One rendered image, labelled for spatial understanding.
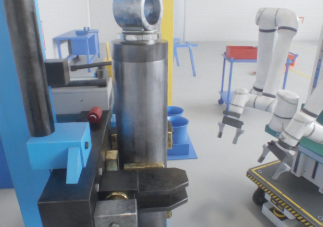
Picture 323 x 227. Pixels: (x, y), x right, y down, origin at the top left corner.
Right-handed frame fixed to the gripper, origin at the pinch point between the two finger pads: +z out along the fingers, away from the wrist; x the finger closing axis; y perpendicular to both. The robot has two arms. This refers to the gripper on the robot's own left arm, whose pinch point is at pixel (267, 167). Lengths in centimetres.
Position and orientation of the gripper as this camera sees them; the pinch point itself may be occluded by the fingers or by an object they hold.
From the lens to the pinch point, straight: 152.9
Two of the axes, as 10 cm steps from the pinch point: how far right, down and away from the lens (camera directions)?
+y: -8.8, -2.7, -4.0
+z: -4.2, 8.4, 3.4
